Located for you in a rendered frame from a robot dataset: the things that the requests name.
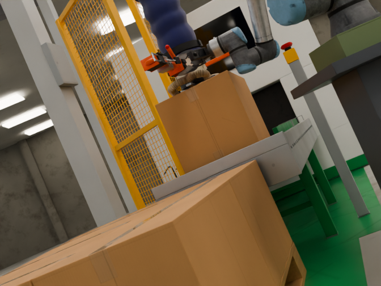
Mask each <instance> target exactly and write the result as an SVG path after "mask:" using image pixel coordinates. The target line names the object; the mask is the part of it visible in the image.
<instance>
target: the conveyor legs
mask: <svg viewBox="0 0 381 286"><path fill-rule="evenodd" d="M308 161H309V163H310V165H311V168H312V170H313V172H314V174H315V177H313V176H312V174H311V172H310V169H309V167H308V165H307V162H306V164H305V166H304V168H303V170H302V173H301V174H300V175H299V178H300V180H301V183H298V184H296V185H293V186H291V187H289V188H286V189H284V190H281V191H278V192H276V193H274V194H272V196H273V198H276V197H279V196H281V195H284V194H286V193H289V192H291V191H294V190H297V189H299V188H301V187H304V189H305V191H306V193H307V195H308V198H309V200H307V201H305V202H303V203H300V204H298V205H295V206H293V207H290V208H288V209H285V210H282V211H280V214H281V217H285V216H287V215H290V214H292V213H295V212H297V211H301V210H303V209H305V208H308V207H311V206H313V208H314V211H315V213H316V215H317V217H318V219H319V222H320V224H321V226H322V228H323V230H324V233H325V235H326V237H327V239H328V238H331V237H334V236H336V235H338V231H337V228H336V226H335V224H334V222H333V220H332V218H331V215H330V213H329V211H328V208H327V206H326V204H325V202H324V200H323V198H322V195H321V193H320V191H319V189H318V187H317V185H316V181H318V183H319V185H320V188H321V190H322V192H323V194H324V196H325V198H326V200H327V203H328V205H329V206H330V205H332V204H335V203H337V199H336V197H335V195H334V193H333V191H332V189H331V186H330V184H329V182H328V179H327V177H326V176H325V173H324V171H323V169H322V167H321V164H320V162H319V160H318V158H317V156H316V154H315V151H314V149H313V148H312V150H311V152H310V155H309V157H308Z"/></svg>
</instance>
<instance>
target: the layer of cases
mask: <svg viewBox="0 0 381 286"><path fill-rule="evenodd" d="M292 242H293V241H292V239H291V237H290V234H289V232H288V230H287V228H286V225H285V223H284V221H283V219H282V217H281V214H280V212H279V210H278V208H277V206H276V203H275V201H274V199H273V196H272V194H271V193H270V190H269V188H268V185H267V183H266V181H265V179H264V177H263V174H262V172H261V170H260V168H259V166H258V164H257V161H256V160H253V161H250V162H248V163H246V164H244V165H241V166H239V167H237V168H234V169H232V170H230V171H227V172H225V173H223V174H221V175H218V176H216V177H213V178H211V179H209V180H206V181H204V182H202V183H200V184H197V185H195V186H193V187H191V188H188V189H186V190H183V191H181V192H179V193H177V194H174V195H172V196H170V197H167V198H165V199H163V200H160V201H158V202H156V203H154V204H151V205H149V206H146V207H144V208H142V209H139V210H137V211H135V212H133V213H130V214H128V215H126V216H124V217H121V218H118V219H116V220H114V221H112V222H109V223H107V224H105V225H103V226H100V227H98V228H96V229H93V230H91V231H89V232H87V233H84V234H82V235H79V236H77V237H75V238H73V239H71V240H69V241H67V242H66V243H64V244H62V245H60V246H58V247H56V248H55V249H53V250H51V251H48V252H47V253H45V254H43V255H41V256H39V257H37V258H35V259H33V260H32V261H30V262H28V263H26V264H24V265H22V266H20V267H18V268H16V269H14V270H12V271H10V272H9V273H7V274H5V275H3V276H1V277H0V286H280V282H281V279H282V275H283V271H284V269H285V265H286V261H287V258H288V255H289V252H290V248H291V244H292Z"/></svg>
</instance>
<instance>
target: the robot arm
mask: <svg viewBox="0 0 381 286"><path fill-rule="evenodd" d="M246 1H247V6H248V11H249V15H250V19H251V24H252V29H253V34H254V37H255V44H256V46H255V47H253V48H251V49H248V48H247V46H246V43H247V39H246V38H245V35H244V33H243V32H242V31H241V29H240V28H239V27H235V28H233V29H230V30H229V31H227V32H225V33H223V34H221V35H220V36H218V37H213V39H212V40H210V41H209V43H208V44H207V45H206V46H207V49H206V48H205V47H203V48H199V49H194V50H192V49H191V50H185V51H183V52H182V53H180V54H179V55H178V56H177V57H179V59H183V60H185V59H187V57H188V58H190V60H191V64H193V65H192V66H191V65H188V66H187V67H186V68H185V69H184V70H183V71H182V72H180V73H179V74H178V75H177V76H182V75H185V74H188V73H190V72H193V71H195V70H196V69H197V68H198V67H199V66H201V65H203V64H205V63H206V61H205V60H206V59H208V58H209V57H217V58H218V57H220V56H222V55H223V54H225V53H227V52H229V54H230V56H231V58H232V61H233V63H234V65H235V68H236V70H237V71H238V73H239V74H246V73H249V72H252V71H254V70H255V69H256V66H259V65H260V64H263V63H265V62H268V61H270V60H273V59H275V58H277V57H278V56H279V54H280V46H279V45H278V42H277V41H276V40H274V39H273V36H272V31H271V27H270V22H269V17H268V11H267V7H269V8H270V10H269V13H270V15H271V16H272V18H273V19H274V20H275V21H276V22H277V23H279V24H280V25H282V26H290V25H295V24H298V23H300V22H302V21H305V20H307V19H310V18H313V17H315V16H318V15H321V14H323V13H327V15H328V18H329V20H330V27H331V38H332V37H334V36H336V35H338V34H340V33H342V32H344V31H347V30H349V29H351V28H354V27H356V26H358V25H361V24H363V23H366V22H368V21H370V20H373V19H375V18H377V17H380V16H381V13H380V12H379V11H378V10H377V9H376V8H375V7H374V6H373V5H372V4H371V3H370V2H369V0H266V2H267V7H266V3H265V0H246ZM199 64H201V65H199Z"/></svg>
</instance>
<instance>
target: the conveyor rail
mask: <svg viewBox="0 0 381 286"><path fill-rule="evenodd" d="M284 134H285V137H286V139H287V141H288V143H289V145H290V147H291V150H292V152H293V154H294V157H295V159H296V160H297V163H298V165H299V167H300V170H301V171H302V170H303V168H304V166H305V164H306V161H307V159H308V157H309V155H310V152H311V150H312V148H313V147H314V144H315V142H316V140H317V137H318V136H317V134H316V132H315V130H314V128H313V126H312V124H311V121H310V119H309V118H308V119H305V120H303V121H301V122H300V123H298V124H297V125H295V126H294V127H292V128H290V129H288V130H287V131H285V132H284Z"/></svg>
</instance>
